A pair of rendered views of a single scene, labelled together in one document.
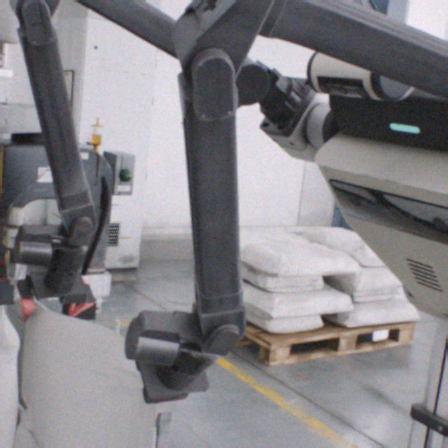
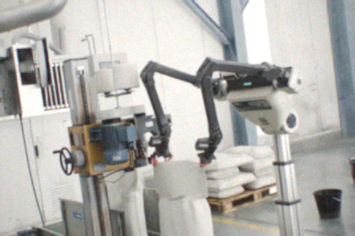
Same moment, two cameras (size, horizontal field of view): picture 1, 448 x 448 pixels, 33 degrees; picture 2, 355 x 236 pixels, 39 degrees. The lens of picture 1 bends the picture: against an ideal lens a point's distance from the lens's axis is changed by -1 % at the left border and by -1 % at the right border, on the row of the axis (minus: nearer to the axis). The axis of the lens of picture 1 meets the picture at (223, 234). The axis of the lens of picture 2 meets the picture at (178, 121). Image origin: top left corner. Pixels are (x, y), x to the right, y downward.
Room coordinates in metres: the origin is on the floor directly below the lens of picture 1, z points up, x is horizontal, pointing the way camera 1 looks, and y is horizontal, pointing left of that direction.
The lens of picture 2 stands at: (-1.87, 0.31, 1.45)
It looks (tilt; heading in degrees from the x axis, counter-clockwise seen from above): 3 degrees down; 358
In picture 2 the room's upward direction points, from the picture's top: 7 degrees counter-clockwise
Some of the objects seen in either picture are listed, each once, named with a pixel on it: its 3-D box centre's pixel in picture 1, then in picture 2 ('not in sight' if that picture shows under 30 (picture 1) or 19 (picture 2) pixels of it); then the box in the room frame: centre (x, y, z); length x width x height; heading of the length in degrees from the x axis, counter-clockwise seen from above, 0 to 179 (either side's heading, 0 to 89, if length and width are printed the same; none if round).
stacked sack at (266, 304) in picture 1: (293, 297); (227, 180); (4.31, -0.45, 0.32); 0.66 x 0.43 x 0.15; 126
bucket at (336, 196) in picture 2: not in sight; (328, 203); (3.23, -1.34, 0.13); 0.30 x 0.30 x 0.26
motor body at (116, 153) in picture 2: not in sight; (114, 143); (1.22, 0.58, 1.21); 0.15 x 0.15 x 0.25
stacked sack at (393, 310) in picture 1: (364, 309); (261, 180); (4.66, -0.95, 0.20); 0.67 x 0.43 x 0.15; 124
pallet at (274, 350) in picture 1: (303, 322); (234, 193); (4.65, -0.57, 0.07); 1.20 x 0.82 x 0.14; 126
